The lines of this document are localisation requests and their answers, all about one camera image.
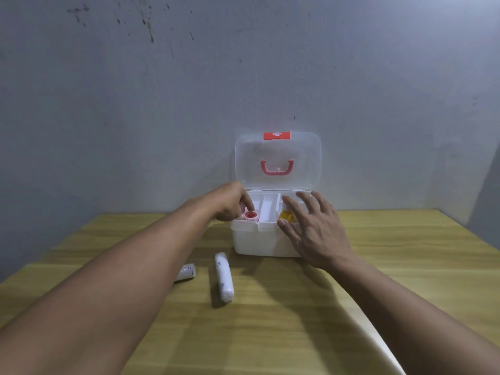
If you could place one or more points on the clear plastic box lid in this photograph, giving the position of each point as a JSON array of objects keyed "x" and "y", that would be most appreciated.
[{"x": 304, "y": 163}]

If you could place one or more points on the white first aid box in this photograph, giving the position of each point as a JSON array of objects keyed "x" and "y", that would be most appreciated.
[{"x": 257, "y": 240}]

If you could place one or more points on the white divided inner tray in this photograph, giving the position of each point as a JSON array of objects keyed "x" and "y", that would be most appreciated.
[{"x": 268, "y": 208}]

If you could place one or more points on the red and white tape roll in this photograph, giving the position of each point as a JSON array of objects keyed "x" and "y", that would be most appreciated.
[{"x": 250, "y": 216}]

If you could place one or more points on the yellow bottle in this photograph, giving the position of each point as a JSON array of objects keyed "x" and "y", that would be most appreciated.
[{"x": 286, "y": 217}]

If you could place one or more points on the person's right forearm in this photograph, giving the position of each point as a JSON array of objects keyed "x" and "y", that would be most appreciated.
[{"x": 410, "y": 320}]

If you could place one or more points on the red lid latch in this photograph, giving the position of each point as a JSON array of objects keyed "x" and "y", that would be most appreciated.
[{"x": 276, "y": 135}]

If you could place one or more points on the white wrapped bandage roll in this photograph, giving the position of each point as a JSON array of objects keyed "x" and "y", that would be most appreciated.
[
  {"x": 186, "y": 272},
  {"x": 224, "y": 277}
]

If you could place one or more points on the person's left forearm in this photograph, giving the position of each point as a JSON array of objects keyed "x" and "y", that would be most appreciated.
[{"x": 101, "y": 292}]

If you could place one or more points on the person's left fingers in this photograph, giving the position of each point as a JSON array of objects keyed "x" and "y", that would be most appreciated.
[{"x": 246, "y": 199}]

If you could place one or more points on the person's right middle finger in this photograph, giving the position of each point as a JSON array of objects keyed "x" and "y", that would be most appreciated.
[{"x": 308, "y": 203}]

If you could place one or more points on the person's left hand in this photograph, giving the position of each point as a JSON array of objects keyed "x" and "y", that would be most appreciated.
[{"x": 228, "y": 201}]

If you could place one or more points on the person's right hand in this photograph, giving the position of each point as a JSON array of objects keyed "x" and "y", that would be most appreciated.
[{"x": 320, "y": 238}]

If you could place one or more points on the person's right thumb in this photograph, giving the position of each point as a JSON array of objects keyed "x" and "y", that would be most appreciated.
[{"x": 288, "y": 232}]

